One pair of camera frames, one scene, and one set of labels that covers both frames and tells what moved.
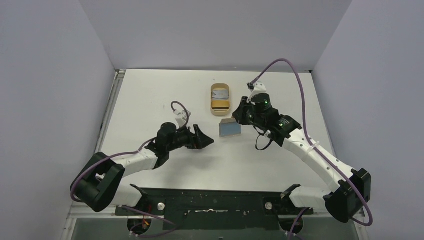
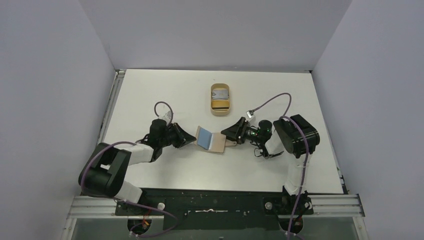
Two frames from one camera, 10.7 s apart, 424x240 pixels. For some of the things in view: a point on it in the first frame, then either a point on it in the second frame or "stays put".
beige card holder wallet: x=229 y=127 to x=214 y=142
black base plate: x=216 y=209 stays put
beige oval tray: x=220 y=99 stays put
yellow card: x=220 y=103 stays put
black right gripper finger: x=240 y=114 to x=237 y=129
